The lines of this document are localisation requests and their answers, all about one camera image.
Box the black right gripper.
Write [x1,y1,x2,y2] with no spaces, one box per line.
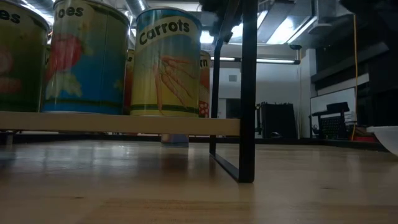
[198,0,244,44]

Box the black aluminium table frame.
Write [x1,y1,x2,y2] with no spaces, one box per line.
[0,132,389,152]

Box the black perforated cart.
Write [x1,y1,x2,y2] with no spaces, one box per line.
[309,101,351,141]

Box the tomatoes tin can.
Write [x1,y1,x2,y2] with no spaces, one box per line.
[42,0,131,115]

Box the long ceiling light strip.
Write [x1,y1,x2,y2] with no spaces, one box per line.
[210,56,301,65]

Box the black cabinet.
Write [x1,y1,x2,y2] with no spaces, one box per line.
[260,101,299,140]

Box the corn tin can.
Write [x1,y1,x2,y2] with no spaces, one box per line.
[198,49,211,118]

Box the white board panel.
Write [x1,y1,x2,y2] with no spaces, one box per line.
[310,86,358,125]

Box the red orange tin can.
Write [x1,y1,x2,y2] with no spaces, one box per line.
[123,49,136,115]

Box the clear bowl of grains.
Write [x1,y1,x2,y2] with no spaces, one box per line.
[366,125,398,157]

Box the carrots tin can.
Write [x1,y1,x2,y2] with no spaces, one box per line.
[130,6,203,118]

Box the oranges tin can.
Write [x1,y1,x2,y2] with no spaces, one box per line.
[0,0,50,113]

